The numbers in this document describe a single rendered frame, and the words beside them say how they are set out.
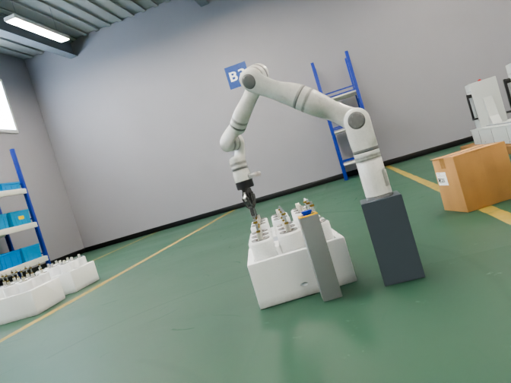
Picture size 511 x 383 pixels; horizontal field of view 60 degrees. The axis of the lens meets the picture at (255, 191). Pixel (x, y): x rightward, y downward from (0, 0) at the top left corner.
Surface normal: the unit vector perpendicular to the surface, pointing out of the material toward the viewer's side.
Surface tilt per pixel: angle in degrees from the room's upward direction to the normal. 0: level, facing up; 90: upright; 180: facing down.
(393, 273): 90
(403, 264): 90
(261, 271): 90
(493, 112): 78
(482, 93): 90
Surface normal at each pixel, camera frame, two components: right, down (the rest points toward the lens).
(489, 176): 0.09, 0.01
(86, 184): -0.19, 0.10
